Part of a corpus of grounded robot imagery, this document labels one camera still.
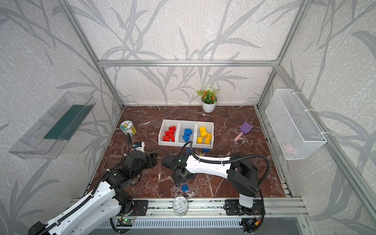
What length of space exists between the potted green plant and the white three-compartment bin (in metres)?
0.13

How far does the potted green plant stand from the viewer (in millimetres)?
1071

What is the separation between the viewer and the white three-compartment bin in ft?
3.14
